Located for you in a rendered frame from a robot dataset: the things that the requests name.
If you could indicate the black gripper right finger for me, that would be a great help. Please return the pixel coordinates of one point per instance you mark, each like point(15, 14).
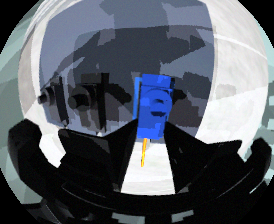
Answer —
point(189, 157)

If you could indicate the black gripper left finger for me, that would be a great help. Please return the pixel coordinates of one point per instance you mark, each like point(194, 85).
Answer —
point(114, 150)

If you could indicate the blue micro servo with orange cable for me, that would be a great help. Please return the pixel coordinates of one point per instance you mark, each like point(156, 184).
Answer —
point(155, 104)

